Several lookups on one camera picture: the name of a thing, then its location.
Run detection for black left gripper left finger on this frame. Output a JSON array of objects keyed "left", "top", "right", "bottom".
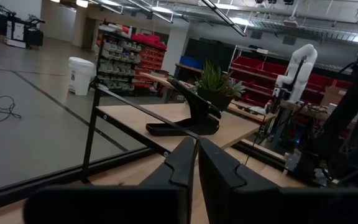
[{"left": 139, "top": 136, "right": 197, "bottom": 189}]

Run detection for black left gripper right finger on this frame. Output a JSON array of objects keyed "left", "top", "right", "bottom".
[{"left": 198, "top": 138, "right": 282, "bottom": 224}]

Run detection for black stapler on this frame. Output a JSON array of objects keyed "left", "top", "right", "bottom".
[{"left": 145, "top": 76, "right": 223, "bottom": 137}]

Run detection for wooden shelf riser black legs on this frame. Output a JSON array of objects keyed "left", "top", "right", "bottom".
[{"left": 80, "top": 83, "right": 262, "bottom": 185}]

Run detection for wooden background table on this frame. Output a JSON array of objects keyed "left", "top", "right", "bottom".
[{"left": 139, "top": 71, "right": 277, "bottom": 124}]

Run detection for potted succulent plant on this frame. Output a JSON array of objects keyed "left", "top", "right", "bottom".
[{"left": 191, "top": 60, "right": 247, "bottom": 113}]

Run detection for blue bin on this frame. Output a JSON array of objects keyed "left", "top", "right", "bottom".
[{"left": 178, "top": 55, "right": 205, "bottom": 70}]

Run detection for grey and red bin shelving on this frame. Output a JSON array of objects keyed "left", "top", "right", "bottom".
[{"left": 94, "top": 26, "right": 168, "bottom": 95}]

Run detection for red bin storage rack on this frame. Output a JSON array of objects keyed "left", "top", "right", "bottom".
[{"left": 227, "top": 44, "right": 354, "bottom": 108}]

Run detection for white plastic bucket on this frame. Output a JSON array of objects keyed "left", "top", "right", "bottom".
[{"left": 67, "top": 56, "right": 97, "bottom": 96}]

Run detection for cardboard box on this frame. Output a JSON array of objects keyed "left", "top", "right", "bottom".
[{"left": 319, "top": 85, "right": 348, "bottom": 107}]

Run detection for black and white cart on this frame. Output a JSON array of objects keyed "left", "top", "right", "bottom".
[{"left": 0, "top": 4, "right": 47, "bottom": 50}]

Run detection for thin looped black floor cable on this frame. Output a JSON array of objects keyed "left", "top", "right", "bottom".
[{"left": 0, "top": 39, "right": 22, "bottom": 126}]

